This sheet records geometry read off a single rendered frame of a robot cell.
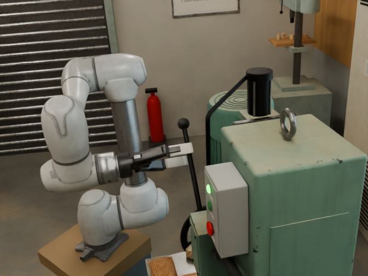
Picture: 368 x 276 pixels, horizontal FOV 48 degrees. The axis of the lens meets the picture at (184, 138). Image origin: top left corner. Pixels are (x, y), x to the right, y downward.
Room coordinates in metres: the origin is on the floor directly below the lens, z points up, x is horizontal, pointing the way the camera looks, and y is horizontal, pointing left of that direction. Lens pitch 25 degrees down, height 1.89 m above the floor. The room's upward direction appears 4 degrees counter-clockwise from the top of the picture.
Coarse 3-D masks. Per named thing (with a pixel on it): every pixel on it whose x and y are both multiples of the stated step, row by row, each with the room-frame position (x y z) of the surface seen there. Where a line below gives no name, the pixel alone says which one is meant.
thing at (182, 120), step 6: (180, 120) 1.10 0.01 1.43; (186, 120) 1.10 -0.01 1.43; (180, 126) 1.09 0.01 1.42; (186, 126) 1.09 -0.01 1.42; (186, 132) 1.08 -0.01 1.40; (186, 138) 1.07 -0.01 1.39; (192, 162) 1.03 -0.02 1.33; (192, 168) 1.02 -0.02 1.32; (192, 174) 1.01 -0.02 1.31; (192, 180) 1.00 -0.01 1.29; (198, 192) 0.98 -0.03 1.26; (198, 198) 0.97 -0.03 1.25; (198, 204) 0.96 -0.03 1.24; (198, 210) 0.95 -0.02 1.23
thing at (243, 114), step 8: (248, 72) 0.90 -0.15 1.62; (256, 72) 0.89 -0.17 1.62; (264, 72) 0.89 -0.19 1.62; (272, 72) 0.89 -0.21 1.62; (248, 80) 0.90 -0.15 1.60; (256, 80) 0.88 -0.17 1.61; (264, 80) 0.87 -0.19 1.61; (248, 88) 0.90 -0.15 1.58; (256, 88) 0.88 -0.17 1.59; (264, 88) 0.88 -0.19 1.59; (248, 96) 0.90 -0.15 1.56; (256, 96) 0.88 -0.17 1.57; (264, 96) 0.88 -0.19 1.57; (248, 104) 0.90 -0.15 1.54; (256, 104) 0.88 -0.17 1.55; (264, 104) 0.88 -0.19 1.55; (240, 112) 0.91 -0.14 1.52; (248, 112) 0.90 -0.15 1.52; (256, 112) 0.88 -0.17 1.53; (264, 112) 0.88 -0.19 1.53; (272, 112) 0.90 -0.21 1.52
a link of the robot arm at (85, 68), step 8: (72, 64) 1.57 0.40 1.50; (80, 64) 1.56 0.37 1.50; (88, 64) 1.55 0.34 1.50; (64, 72) 1.54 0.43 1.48; (72, 72) 1.51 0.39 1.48; (80, 72) 1.52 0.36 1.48; (88, 72) 1.53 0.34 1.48; (64, 80) 1.49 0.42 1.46; (88, 80) 1.52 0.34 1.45; (96, 80) 1.53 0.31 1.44; (96, 88) 1.54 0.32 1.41
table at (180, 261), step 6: (180, 252) 1.16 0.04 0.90; (150, 258) 1.15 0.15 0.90; (174, 258) 1.14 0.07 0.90; (180, 258) 1.13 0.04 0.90; (186, 258) 1.13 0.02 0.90; (180, 264) 1.10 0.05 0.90; (186, 264) 1.10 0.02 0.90; (192, 264) 1.10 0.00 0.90; (180, 270) 1.08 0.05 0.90; (186, 270) 1.08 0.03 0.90; (192, 270) 1.07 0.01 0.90
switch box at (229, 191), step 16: (208, 176) 0.71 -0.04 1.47; (224, 176) 0.69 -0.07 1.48; (240, 176) 0.69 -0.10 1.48; (224, 192) 0.64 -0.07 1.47; (240, 192) 0.65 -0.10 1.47; (224, 208) 0.64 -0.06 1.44; (240, 208) 0.65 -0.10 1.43; (224, 224) 0.64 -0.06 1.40; (240, 224) 0.65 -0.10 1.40; (224, 240) 0.64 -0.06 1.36; (240, 240) 0.65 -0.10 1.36; (224, 256) 0.64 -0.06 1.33
